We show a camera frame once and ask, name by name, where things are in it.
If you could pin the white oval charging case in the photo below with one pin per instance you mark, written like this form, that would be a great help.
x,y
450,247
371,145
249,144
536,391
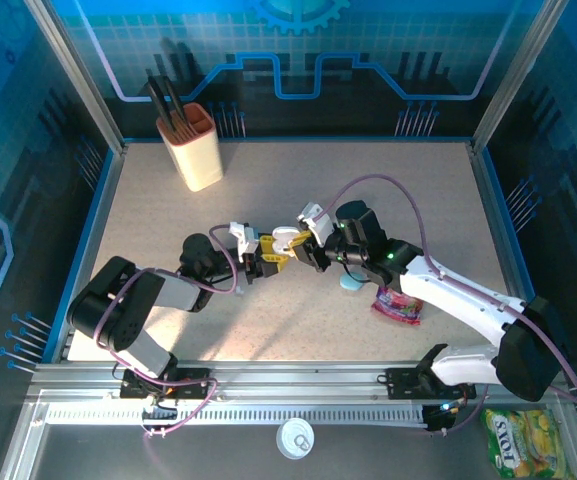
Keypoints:
x,y
284,233

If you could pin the teal charging case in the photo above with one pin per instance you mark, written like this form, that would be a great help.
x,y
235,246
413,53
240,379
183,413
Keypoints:
x,y
352,285

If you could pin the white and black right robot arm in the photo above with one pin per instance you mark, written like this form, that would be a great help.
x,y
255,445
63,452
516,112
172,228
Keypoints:
x,y
458,300

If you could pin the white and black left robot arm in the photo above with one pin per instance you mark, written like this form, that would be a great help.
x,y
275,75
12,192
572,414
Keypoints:
x,y
118,300

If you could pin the purple candy bag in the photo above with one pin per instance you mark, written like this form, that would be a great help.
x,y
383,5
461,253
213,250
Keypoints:
x,y
398,307

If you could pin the beige and orange knife block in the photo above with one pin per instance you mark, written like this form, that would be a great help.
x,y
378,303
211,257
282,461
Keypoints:
x,y
198,160

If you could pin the black interface board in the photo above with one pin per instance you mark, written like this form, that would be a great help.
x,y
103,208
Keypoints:
x,y
445,415

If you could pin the green and yellow candy bag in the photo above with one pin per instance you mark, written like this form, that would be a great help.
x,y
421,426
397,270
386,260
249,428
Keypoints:
x,y
523,445

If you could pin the aluminium side rail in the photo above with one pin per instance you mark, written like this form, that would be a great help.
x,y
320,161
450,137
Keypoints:
x,y
89,250
509,250

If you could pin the aluminium front rail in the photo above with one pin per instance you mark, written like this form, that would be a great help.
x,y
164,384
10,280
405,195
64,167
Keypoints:
x,y
293,372

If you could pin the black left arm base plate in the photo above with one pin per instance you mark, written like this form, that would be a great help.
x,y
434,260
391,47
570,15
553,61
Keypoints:
x,y
193,382

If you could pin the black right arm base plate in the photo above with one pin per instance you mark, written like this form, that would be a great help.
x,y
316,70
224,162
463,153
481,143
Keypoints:
x,y
403,382

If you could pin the aluminium frame post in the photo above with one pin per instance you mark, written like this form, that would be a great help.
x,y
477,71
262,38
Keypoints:
x,y
75,75
515,75

